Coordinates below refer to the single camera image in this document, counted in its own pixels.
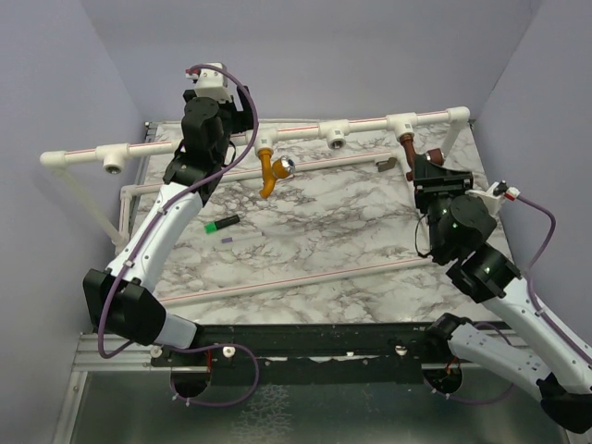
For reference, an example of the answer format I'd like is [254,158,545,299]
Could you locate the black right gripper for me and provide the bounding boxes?
[413,154,475,258]

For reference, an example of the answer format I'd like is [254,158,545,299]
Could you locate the brown water faucet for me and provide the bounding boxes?
[399,133,445,182]

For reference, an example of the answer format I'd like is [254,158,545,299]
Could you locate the orange water faucet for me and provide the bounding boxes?
[257,148,296,199]

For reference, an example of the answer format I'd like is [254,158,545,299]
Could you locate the white PVC pipe frame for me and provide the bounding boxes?
[39,105,472,306]

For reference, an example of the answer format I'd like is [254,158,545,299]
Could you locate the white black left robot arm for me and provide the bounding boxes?
[82,87,258,365]

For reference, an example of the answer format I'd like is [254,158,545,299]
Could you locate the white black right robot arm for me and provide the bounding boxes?
[412,154,591,434]

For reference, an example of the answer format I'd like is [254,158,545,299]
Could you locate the beige stapler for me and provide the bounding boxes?
[375,157,398,172]

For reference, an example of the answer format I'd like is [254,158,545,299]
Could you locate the green black marker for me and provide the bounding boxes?
[203,215,241,234]

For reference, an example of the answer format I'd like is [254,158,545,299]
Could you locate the purple white marker pen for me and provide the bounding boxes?
[221,231,265,244]

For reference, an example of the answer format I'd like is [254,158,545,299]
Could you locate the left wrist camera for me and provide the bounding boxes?
[183,68,233,104]

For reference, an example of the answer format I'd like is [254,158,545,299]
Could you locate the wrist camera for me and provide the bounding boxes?
[467,180,520,216]
[183,68,233,104]

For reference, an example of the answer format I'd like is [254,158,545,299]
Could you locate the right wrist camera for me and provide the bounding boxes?
[467,180,520,216]

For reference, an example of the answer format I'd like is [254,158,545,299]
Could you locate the black table edge rail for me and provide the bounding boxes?
[146,323,471,391]

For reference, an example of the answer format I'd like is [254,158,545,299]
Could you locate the aluminium frame rail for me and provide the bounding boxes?
[50,332,163,444]

